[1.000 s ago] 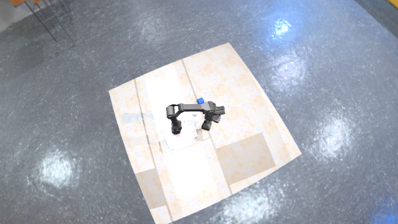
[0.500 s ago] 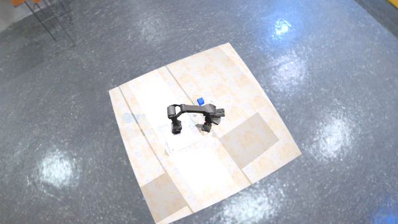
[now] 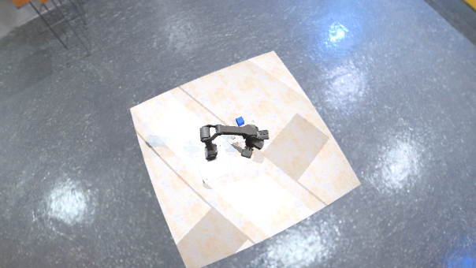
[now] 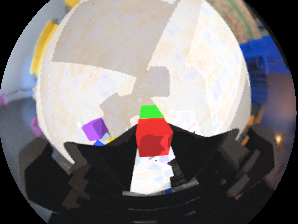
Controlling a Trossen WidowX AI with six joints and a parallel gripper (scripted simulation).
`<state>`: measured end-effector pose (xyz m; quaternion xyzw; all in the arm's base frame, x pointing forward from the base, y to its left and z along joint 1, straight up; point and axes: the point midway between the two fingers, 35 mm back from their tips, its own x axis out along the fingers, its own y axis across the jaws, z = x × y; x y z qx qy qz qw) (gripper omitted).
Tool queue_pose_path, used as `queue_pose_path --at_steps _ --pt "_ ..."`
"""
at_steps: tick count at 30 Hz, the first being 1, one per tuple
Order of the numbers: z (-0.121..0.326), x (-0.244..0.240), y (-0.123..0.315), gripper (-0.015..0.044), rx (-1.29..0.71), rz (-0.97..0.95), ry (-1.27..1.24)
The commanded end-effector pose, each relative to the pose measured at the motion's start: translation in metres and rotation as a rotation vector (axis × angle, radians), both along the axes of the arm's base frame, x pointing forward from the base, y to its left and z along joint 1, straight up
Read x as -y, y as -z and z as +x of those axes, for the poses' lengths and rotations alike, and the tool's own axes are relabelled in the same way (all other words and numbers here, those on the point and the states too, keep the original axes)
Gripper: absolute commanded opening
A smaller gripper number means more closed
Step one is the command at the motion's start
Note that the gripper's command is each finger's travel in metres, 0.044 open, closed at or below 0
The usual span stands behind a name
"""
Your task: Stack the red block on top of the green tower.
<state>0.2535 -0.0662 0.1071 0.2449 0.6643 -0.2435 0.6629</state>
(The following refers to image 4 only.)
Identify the red block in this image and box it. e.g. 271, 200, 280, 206
136, 117, 173, 157

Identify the green block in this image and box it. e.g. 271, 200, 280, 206
140, 111, 165, 119
140, 105, 160, 112

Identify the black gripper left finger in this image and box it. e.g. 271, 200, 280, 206
64, 124, 138, 192

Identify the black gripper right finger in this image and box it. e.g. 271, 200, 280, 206
166, 123, 241, 185

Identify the purple block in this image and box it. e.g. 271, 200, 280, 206
82, 117, 109, 141

